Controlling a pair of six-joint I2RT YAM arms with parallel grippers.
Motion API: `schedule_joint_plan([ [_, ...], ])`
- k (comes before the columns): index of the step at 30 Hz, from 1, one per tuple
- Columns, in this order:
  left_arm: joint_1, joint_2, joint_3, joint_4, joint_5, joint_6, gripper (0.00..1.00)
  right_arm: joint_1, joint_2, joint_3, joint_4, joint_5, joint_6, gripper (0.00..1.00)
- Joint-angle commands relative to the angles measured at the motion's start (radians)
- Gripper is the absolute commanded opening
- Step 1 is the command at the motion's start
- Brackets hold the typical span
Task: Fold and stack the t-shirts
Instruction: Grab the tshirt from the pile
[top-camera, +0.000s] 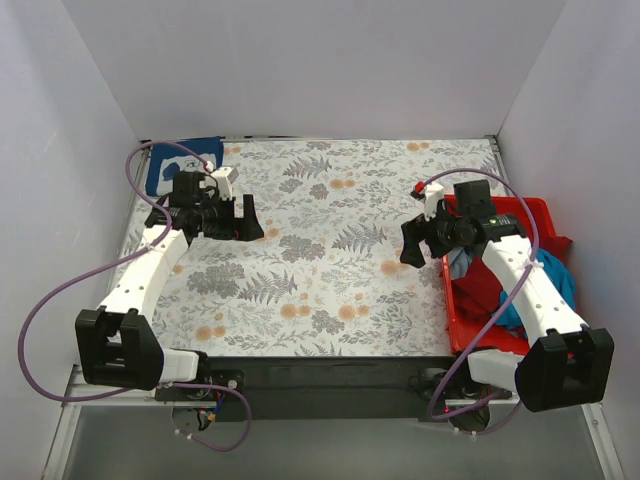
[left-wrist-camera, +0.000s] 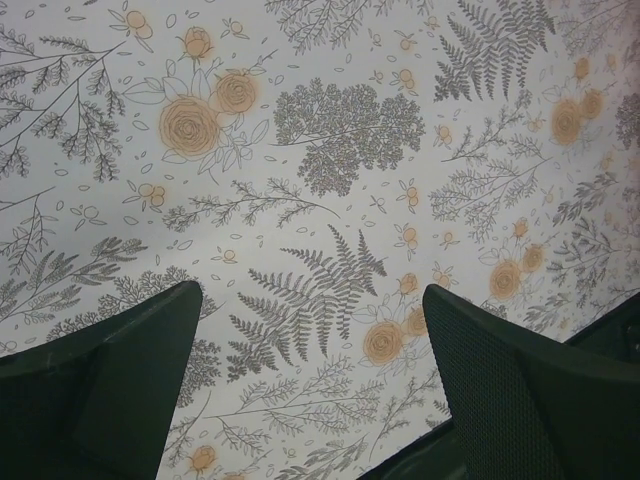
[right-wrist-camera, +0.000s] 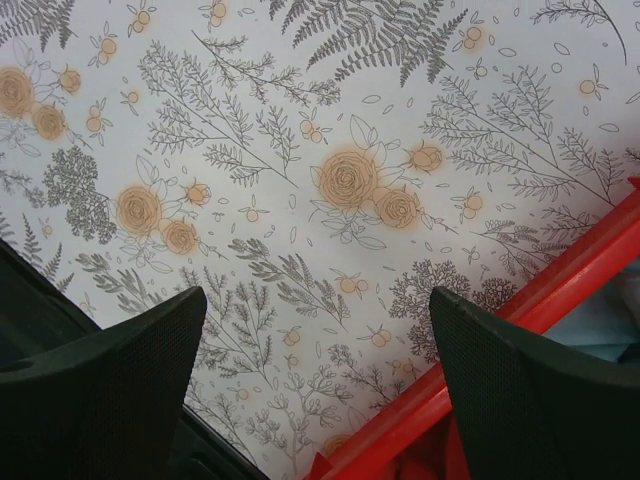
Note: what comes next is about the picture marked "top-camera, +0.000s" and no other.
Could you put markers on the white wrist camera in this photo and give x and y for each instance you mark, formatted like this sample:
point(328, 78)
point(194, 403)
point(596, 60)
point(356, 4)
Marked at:
point(430, 194)
point(219, 183)

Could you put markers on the dark red t-shirt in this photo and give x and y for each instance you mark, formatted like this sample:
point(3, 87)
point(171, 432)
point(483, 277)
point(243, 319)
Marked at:
point(478, 294)

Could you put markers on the floral patterned table mat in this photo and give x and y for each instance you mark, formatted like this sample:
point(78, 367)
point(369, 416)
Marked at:
point(325, 278)

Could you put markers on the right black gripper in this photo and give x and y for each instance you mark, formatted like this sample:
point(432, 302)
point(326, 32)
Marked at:
point(426, 231)

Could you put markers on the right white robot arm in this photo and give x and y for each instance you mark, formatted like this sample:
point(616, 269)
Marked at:
point(567, 362)

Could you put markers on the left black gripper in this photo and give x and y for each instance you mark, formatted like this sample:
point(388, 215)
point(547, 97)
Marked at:
point(229, 218)

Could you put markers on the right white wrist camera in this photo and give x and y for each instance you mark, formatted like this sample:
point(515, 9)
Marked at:
point(430, 194)

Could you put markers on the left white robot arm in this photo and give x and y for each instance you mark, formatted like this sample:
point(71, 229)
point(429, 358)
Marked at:
point(117, 346)

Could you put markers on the folded navy printed t-shirt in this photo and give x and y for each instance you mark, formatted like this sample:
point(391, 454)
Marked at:
point(166, 161)

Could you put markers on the light blue t-shirt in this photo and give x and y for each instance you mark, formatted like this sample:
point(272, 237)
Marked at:
point(459, 262)

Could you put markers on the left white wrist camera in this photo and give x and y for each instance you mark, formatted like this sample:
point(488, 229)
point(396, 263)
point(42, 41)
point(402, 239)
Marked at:
point(219, 183)

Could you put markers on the teal blue t-shirt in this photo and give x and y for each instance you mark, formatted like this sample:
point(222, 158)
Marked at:
point(562, 280)

